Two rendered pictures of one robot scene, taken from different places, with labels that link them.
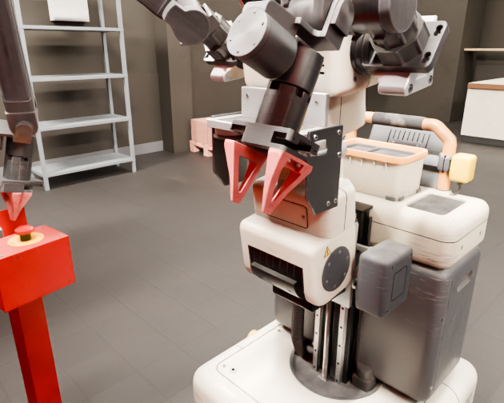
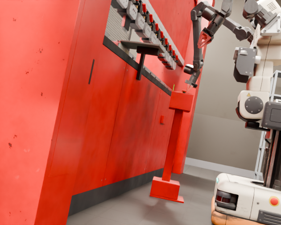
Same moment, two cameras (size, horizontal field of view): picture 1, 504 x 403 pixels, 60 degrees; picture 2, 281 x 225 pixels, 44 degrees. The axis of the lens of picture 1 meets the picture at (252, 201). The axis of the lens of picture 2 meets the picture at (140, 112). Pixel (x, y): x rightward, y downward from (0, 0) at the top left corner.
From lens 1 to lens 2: 1.82 m
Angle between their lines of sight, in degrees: 60
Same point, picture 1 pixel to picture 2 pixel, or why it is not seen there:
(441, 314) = not seen: outside the picture
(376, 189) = not seen: outside the picture
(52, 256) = (186, 98)
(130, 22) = not seen: outside the picture
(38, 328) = (177, 125)
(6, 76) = (195, 49)
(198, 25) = (242, 33)
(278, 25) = (209, 10)
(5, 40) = (196, 39)
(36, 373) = (171, 139)
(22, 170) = (192, 79)
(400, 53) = (260, 21)
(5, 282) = (172, 98)
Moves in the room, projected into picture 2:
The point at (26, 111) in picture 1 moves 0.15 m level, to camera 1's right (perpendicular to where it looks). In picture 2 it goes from (197, 60) to (211, 59)
